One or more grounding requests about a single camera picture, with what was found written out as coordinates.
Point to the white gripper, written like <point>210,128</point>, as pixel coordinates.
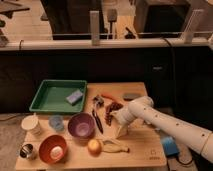
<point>120,117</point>

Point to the dark red grape bunch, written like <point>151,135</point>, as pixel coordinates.
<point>114,106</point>

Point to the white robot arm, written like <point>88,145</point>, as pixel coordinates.
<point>196,138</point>

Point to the purple bowl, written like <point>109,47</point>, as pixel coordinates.
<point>81,125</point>

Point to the white object in red bowl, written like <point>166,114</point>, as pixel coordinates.
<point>56,152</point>

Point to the red bowl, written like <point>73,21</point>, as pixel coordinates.
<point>48,144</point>

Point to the grey sponge block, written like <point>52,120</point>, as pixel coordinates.
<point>130,96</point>

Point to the orange carrot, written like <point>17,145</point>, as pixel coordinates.
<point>108,97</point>

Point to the orange apple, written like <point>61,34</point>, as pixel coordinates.
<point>94,147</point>

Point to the blue sponge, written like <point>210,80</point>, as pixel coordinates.
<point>74,97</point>

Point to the clear blue glass cup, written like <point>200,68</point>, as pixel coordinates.
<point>56,122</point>

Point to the green plastic tray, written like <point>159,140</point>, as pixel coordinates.
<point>51,97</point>

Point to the wooden board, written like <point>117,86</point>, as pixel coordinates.
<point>144,143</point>

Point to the white paper cup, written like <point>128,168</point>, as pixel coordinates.
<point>31,124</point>

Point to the small metal cup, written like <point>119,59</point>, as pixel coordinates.
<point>27,151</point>

